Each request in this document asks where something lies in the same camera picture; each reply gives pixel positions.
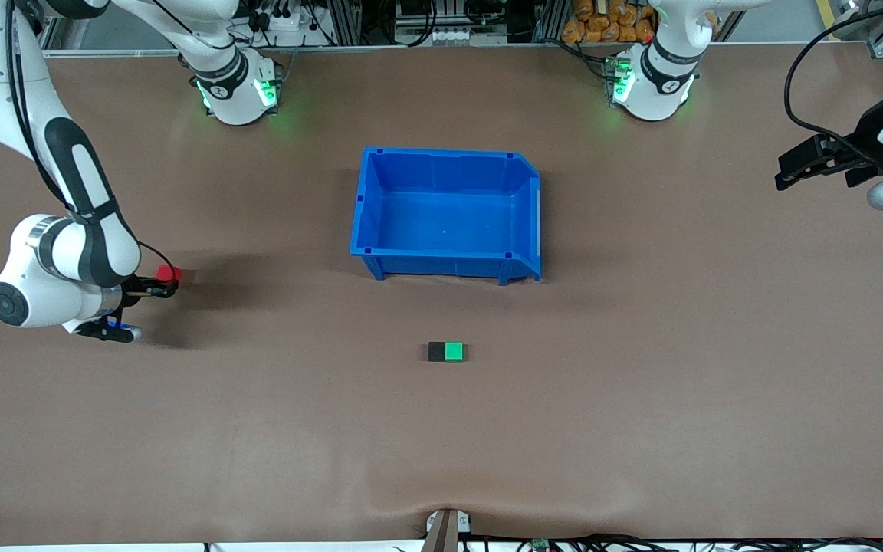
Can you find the black cube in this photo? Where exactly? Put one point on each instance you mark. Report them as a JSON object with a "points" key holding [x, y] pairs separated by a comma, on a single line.
{"points": [[436, 352]]}

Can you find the black electronics rack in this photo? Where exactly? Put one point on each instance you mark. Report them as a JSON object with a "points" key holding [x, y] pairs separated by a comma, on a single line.
{"points": [[411, 15]]}

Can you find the green cube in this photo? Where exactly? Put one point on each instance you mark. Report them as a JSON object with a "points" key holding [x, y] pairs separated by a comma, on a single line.
{"points": [[454, 351]]}

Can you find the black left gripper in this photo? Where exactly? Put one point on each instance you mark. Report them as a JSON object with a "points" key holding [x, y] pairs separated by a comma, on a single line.
{"points": [[861, 142]]}

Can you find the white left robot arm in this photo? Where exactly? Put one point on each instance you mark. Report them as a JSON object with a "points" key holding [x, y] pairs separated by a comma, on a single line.
{"points": [[652, 92]]}

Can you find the metal table edge clamp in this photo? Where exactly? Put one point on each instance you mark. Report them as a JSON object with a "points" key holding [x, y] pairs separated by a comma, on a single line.
{"points": [[441, 533]]}

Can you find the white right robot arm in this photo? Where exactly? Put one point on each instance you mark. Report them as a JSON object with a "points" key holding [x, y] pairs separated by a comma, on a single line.
{"points": [[66, 261]]}

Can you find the white connector block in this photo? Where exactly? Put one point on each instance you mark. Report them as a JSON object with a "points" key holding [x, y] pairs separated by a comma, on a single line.
{"points": [[457, 35]]}

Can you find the orange toy bread pile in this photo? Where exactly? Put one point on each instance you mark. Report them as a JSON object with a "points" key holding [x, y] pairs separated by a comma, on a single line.
{"points": [[602, 27]]}

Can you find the red cube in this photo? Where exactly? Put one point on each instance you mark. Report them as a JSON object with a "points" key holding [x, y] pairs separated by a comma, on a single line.
{"points": [[169, 273]]}

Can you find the white power strip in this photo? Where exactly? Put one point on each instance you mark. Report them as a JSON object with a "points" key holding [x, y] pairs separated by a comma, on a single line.
{"points": [[284, 21]]}

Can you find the small green connector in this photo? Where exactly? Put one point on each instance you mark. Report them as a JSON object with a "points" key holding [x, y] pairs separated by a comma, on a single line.
{"points": [[540, 544]]}

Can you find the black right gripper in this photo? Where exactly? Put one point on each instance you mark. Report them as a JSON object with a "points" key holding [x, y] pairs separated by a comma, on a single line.
{"points": [[137, 290]]}

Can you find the blue plastic storage bin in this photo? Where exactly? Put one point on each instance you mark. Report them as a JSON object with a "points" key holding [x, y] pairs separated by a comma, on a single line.
{"points": [[441, 222]]}

